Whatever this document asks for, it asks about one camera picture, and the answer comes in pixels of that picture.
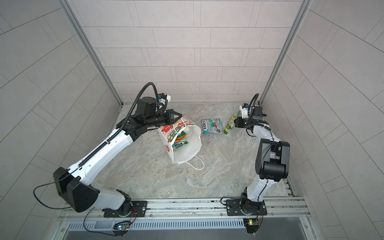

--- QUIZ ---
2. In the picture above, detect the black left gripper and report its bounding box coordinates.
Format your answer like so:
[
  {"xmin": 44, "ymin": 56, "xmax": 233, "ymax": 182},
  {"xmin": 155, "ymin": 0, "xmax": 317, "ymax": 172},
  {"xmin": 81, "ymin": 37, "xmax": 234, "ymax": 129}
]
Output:
[{"xmin": 143, "ymin": 109, "xmax": 183, "ymax": 129}]

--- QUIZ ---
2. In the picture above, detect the yellow green Fox's candy packet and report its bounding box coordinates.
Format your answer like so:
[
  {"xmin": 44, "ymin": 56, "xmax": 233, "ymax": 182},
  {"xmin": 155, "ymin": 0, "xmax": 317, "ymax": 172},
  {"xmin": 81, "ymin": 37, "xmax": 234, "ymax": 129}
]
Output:
[{"xmin": 224, "ymin": 111, "xmax": 241, "ymax": 135}]

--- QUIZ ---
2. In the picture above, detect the white floral paper bag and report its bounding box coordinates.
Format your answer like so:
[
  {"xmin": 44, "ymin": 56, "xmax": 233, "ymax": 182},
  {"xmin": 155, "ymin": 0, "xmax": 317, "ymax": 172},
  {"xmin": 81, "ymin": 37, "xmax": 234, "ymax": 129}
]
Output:
[{"xmin": 158, "ymin": 117, "xmax": 202, "ymax": 165}]

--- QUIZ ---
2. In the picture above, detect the teal Fox's candy packet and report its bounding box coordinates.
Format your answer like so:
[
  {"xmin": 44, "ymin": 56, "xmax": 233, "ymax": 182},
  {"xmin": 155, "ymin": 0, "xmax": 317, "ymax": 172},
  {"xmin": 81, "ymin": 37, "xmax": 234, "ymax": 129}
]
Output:
[{"xmin": 202, "ymin": 119, "xmax": 224, "ymax": 134}]

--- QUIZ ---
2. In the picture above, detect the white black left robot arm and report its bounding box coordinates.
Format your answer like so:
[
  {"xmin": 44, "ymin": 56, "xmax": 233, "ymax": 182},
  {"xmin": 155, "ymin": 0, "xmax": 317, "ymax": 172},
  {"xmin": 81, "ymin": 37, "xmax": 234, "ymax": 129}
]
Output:
[{"xmin": 53, "ymin": 109, "xmax": 182, "ymax": 217}]

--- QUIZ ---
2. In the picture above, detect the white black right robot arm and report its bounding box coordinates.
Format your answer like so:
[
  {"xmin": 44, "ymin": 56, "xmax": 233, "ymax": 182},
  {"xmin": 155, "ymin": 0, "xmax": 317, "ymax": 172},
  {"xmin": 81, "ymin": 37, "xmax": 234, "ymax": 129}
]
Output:
[{"xmin": 235, "ymin": 117, "xmax": 290, "ymax": 215}]

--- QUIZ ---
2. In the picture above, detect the orange snack packet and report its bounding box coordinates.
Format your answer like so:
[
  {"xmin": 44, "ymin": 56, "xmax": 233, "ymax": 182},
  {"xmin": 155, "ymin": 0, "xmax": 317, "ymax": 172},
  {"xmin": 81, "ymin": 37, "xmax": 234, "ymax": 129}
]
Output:
[{"xmin": 175, "ymin": 131, "xmax": 187, "ymax": 142}]

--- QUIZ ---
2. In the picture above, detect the right circuit board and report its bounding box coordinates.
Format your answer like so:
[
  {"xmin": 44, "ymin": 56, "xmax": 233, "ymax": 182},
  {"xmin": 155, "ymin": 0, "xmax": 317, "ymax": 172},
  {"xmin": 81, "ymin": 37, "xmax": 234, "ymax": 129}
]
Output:
[{"xmin": 243, "ymin": 219, "xmax": 261, "ymax": 234}]

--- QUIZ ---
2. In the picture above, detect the circuit board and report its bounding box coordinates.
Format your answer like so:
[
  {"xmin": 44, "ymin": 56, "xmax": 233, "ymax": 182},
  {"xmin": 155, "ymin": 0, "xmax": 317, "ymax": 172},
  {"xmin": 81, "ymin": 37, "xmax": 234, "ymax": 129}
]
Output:
[
  {"xmin": 243, "ymin": 219, "xmax": 261, "ymax": 234},
  {"xmin": 113, "ymin": 221, "xmax": 131, "ymax": 231}
]

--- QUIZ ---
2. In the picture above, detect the left circuit board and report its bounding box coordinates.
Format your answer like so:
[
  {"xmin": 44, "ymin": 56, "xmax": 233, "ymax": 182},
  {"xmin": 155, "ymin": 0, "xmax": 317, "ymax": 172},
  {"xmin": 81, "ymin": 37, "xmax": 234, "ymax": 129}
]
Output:
[{"xmin": 113, "ymin": 221, "xmax": 131, "ymax": 231}]

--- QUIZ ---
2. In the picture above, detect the left corner aluminium profile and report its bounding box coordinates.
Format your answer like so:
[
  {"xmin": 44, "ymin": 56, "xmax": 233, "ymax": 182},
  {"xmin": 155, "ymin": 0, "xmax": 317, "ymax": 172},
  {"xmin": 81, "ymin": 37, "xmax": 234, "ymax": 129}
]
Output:
[{"xmin": 58, "ymin": 0, "xmax": 123, "ymax": 107}]

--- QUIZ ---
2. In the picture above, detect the corner aluminium profile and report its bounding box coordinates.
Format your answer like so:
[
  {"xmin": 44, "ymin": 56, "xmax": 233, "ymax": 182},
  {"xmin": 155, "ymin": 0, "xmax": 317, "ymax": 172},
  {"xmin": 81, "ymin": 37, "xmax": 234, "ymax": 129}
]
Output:
[
  {"xmin": 259, "ymin": 0, "xmax": 312, "ymax": 105},
  {"xmin": 58, "ymin": 0, "xmax": 123, "ymax": 107}
]

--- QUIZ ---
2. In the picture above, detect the right corner aluminium profile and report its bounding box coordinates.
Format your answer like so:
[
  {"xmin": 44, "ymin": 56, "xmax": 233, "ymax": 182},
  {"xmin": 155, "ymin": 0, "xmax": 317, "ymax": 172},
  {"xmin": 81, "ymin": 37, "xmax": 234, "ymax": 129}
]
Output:
[{"xmin": 259, "ymin": 0, "xmax": 312, "ymax": 105}]

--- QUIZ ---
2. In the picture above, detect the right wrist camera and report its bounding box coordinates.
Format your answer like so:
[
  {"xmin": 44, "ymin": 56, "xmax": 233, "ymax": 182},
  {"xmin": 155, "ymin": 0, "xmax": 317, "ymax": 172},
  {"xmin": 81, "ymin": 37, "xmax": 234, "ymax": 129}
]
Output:
[{"xmin": 240, "ymin": 104, "xmax": 264, "ymax": 121}]

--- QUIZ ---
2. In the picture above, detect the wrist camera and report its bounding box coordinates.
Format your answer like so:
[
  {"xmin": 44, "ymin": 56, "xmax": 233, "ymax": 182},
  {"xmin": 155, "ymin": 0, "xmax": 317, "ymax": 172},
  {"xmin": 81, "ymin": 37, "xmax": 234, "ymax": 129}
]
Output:
[
  {"xmin": 136, "ymin": 93, "xmax": 171, "ymax": 117},
  {"xmin": 240, "ymin": 104, "xmax": 264, "ymax": 121}
]

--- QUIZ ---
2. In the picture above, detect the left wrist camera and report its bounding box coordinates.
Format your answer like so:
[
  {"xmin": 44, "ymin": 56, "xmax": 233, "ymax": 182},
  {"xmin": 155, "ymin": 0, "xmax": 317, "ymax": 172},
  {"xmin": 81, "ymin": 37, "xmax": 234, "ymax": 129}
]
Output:
[{"xmin": 136, "ymin": 93, "xmax": 171, "ymax": 117}]

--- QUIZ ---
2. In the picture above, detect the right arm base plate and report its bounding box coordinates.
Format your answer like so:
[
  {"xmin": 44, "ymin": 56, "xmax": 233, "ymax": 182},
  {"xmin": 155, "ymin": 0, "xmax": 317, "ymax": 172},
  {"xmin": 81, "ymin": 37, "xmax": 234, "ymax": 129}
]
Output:
[{"xmin": 225, "ymin": 199, "xmax": 268, "ymax": 216}]

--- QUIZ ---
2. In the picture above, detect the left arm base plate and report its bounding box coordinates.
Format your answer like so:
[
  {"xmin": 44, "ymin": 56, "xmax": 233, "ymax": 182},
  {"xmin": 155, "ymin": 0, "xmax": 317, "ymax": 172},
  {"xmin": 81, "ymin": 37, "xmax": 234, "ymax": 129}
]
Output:
[{"xmin": 102, "ymin": 201, "xmax": 148, "ymax": 218}]

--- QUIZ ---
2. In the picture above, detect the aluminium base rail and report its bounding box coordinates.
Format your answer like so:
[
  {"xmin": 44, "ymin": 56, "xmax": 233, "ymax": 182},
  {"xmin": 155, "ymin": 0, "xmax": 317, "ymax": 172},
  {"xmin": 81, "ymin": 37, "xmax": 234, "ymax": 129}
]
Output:
[{"xmin": 58, "ymin": 197, "xmax": 311, "ymax": 221}]

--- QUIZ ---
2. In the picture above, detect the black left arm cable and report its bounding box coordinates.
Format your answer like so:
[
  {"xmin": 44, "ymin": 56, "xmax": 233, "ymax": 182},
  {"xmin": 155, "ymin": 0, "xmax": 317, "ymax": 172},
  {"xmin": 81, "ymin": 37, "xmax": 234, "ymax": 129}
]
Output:
[{"xmin": 32, "ymin": 176, "xmax": 73, "ymax": 211}]

